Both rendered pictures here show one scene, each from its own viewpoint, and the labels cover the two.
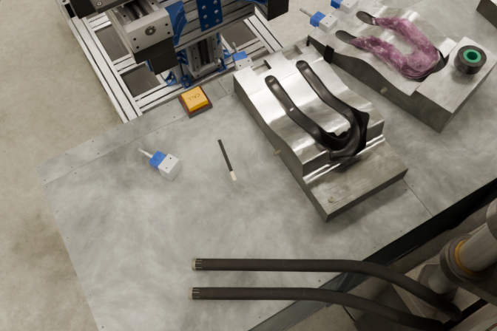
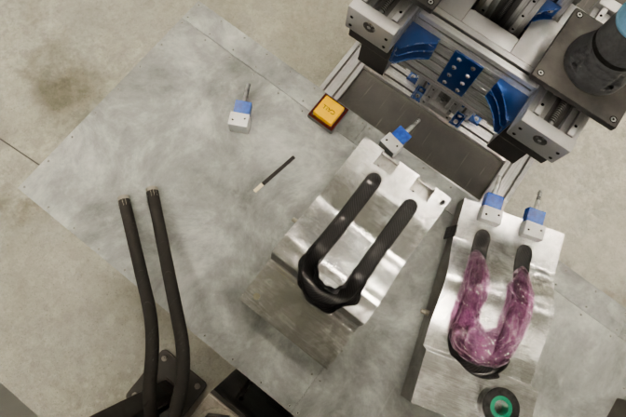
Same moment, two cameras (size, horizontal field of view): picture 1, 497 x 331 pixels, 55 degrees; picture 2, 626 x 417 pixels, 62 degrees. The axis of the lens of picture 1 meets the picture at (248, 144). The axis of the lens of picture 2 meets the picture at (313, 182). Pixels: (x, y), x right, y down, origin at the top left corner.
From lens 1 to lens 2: 0.59 m
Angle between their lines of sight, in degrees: 23
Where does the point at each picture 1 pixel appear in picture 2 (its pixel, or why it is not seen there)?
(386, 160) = (327, 342)
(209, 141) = (289, 148)
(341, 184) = (278, 301)
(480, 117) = not seen: outside the picture
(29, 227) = not seen: hidden behind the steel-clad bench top
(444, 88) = (443, 383)
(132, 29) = (355, 8)
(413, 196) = (306, 383)
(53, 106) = not seen: outside the picture
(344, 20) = (506, 233)
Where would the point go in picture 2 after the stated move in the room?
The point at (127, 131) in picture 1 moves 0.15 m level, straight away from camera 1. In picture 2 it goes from (268, 63) to (302, 26)
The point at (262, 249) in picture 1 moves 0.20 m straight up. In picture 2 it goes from (191, 247) to (173, 234)
